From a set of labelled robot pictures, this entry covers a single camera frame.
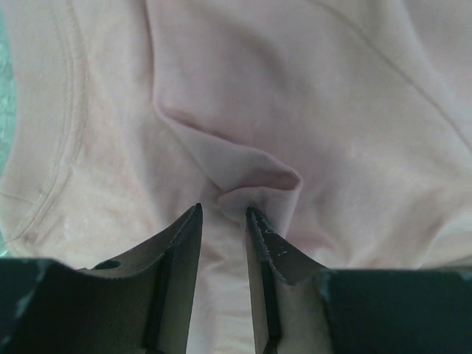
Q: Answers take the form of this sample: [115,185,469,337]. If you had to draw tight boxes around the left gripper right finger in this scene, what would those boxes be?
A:
[246,208,471,354]

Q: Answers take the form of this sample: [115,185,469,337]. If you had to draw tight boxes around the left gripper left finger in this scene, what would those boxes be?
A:
[1,205,203,353]

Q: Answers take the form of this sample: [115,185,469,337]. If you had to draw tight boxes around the pink graphic t-shirt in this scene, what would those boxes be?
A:
[1,1,471,353]

